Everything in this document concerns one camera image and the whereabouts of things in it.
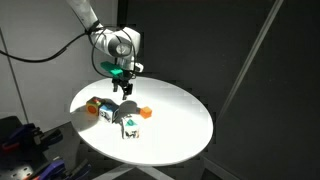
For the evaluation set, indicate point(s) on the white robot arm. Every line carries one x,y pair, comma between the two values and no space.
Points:
110,43

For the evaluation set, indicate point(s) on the thin grey wall conduit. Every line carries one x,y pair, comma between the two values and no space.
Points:
15,80

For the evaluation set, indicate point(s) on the white soft block teal triangle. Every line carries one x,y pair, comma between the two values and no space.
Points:
130,128

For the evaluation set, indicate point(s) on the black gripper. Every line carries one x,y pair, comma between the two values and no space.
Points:
123,77

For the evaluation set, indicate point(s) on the purple orange spring clamp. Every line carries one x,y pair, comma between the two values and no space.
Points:
50,168

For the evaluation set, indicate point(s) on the blue soft block number four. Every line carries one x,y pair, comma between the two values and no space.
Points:
108,113

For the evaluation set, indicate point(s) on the white table leg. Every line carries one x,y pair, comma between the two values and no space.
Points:
146,171

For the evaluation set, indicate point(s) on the diagonal metal rail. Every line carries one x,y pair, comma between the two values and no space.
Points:
253,53

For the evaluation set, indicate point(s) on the perforated metal board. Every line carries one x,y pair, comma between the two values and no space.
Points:
13,173

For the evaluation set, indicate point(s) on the small orange block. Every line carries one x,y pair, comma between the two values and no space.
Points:
146,112

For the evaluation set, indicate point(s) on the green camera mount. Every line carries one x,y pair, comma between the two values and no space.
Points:
111,68

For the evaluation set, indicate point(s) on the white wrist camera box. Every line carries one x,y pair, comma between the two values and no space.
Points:
138,67

